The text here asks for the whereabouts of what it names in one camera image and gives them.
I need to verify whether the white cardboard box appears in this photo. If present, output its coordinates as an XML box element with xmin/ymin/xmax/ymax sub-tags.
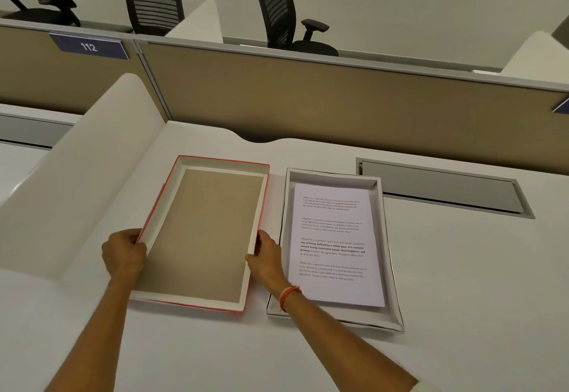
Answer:
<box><xmin>266</xmin><ymin>167</ymin><xmax>405</xmax><ymax>334</ymax></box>

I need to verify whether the orange thread wristband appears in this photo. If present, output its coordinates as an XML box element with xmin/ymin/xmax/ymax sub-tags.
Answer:
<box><xmin>279</xmin><ymin>285</ymin><xmax>303</xmax><ymax>313</ymax></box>

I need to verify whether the white desk divider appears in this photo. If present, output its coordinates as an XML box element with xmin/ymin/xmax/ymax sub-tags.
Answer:
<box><xmin>500</xmin><ymin>31</ymin><xmax>569</xmax><ymax>80</ymax></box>
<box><xmin>0</xmin><ymin>72</ymin><xmax>166</xmax><ymax>281</ymax></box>
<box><xmin>164</xmin><ymin>0</ymin><xmax>225</xmax><ymax>45</ymax></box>

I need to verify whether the person's right hand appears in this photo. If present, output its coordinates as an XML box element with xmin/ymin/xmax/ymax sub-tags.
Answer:
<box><xmin>245</xmin><ymin>229</ymin><xmax>292</xmax><ymax>294</ymax></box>

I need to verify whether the grey desk cable hatch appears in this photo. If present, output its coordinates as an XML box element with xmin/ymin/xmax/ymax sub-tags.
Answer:
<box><xmin>0</xmin><ymin>111</ymin><xmax>76</xmax><ymax>150</ymax></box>
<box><xmin>355</xmin><ymin>157</ymin><xmax>536</xmax><ymax>220</ymax></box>

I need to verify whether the person's right forearm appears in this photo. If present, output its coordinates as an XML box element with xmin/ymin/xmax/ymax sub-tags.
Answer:
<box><xmin>280</xmin><ymin>291</ymin><xmax>418</xmax><ymax>392</ymax></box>

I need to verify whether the printed white paper sheet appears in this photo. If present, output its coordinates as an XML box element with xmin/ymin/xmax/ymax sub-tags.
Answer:
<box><xmin>287</xmin><ymin>182</ymin><xmax>386</xmax><ymax>309</ymax></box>

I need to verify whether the person's left hand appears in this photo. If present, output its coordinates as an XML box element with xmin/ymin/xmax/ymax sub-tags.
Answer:
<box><xmin>101</xmin><ymin>228</ymin><xmax>148</xmax><ymax>279</ymax></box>

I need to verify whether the wide beige partition panel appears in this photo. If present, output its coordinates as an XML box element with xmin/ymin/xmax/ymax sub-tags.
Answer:
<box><xmin>135</xmin><ymin>38</ymin><xmax>569</xmax><ymax>177</ymax></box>

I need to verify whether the red box lid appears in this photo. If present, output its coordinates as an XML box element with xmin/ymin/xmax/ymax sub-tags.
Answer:
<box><xmin>130</xmin><ymin>154</ymin><xmax>271</xmax><ymax>313</ymax></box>

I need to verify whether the person's left forearm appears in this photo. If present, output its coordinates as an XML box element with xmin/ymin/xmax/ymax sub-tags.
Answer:
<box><xmin>44</xmin><ymin>271</ymin><xmax>134</xmax><ymax>392</ymax></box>

